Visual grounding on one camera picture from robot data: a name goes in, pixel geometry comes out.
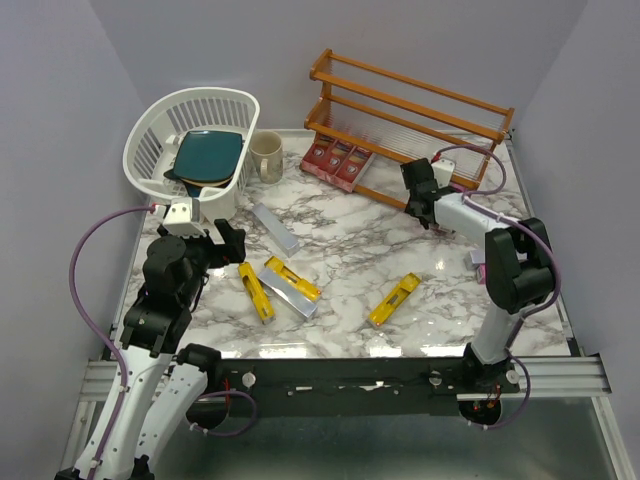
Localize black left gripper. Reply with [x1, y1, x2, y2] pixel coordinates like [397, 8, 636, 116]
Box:
[159, 217, 246, 304]

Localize red Muesrgtei toothpaste box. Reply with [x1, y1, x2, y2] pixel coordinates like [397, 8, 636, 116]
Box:
[334, 147, 374, 192]

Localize red 3D toothpaste box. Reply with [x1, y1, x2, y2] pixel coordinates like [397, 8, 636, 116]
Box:
[319, 140, 354, 182]

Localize pink Curaprox box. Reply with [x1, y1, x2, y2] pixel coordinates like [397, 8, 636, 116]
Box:
[476, 264, 487, 285]
[434, 185, 463, 232]

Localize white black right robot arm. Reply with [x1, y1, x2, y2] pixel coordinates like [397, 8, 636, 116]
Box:
[401, 158, 561, 392]

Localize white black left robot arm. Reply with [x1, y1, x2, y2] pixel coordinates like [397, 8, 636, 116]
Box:
[56, 219, 246, 479]

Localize orange wooden shelf rack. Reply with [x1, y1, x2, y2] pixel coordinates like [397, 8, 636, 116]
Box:
[304, 49, 515, 208]

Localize yellow Curaprox box far left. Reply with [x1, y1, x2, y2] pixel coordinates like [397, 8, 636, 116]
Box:
[238, 262, 275, 324]

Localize yellow curaprox box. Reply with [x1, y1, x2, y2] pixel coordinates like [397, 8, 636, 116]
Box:
[368, 273, 421, 326]
[264, 256, 321, 302]
[238, 262, 275, 324]

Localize yellow Curaprox box centre left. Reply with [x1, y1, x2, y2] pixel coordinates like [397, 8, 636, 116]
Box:
[264, 256, 321, 302]

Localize teal square plate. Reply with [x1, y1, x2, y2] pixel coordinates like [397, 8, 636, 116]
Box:
[173, 130, 244, 183]

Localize beige ceramic mug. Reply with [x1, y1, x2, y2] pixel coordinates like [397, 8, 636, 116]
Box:
[249, 131, 284, 184]

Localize yellow Curaprox box right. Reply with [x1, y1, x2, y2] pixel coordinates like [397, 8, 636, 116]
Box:
[368, 273, 421, 326]

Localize white plastic dish basket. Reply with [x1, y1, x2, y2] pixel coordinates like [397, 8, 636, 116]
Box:
[122, 87, 260, 221]

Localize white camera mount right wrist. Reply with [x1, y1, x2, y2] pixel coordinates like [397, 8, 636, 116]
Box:
[431, 158, 456, 188]

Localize white camera mount wrist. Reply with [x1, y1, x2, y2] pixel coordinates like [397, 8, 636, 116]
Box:
[151, 197, 208, 239]
[431, 158, 456, 188]

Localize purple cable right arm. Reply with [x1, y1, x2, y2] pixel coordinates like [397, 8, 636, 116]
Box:
[437, 145, 564, 431]

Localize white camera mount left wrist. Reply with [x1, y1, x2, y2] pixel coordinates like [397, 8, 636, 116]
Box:
[151, 197, 208, 239]

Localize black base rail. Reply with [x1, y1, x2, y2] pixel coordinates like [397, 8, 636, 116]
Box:
[188, 357, 520, 421]

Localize aluminium frame rail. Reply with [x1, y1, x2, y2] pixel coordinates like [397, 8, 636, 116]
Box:
[60, 345, 611, 479]

